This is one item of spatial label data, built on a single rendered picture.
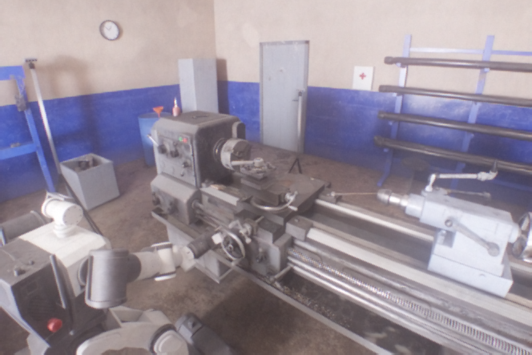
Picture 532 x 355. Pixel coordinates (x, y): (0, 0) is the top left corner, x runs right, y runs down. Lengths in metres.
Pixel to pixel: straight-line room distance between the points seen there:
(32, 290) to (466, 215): 1.61
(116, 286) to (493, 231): 1.47
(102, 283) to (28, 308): 0.20
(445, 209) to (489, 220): 0.18
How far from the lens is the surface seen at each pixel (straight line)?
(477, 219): 1.46
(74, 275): 0.91
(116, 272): 0.82
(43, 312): 0.95
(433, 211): 1.45
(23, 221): 1.16
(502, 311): 1.54
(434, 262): 1.51
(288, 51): 5.11
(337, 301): 1.82
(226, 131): 2.12
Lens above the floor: 1.79
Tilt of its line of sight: 21 degrees down
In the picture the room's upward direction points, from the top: straight up
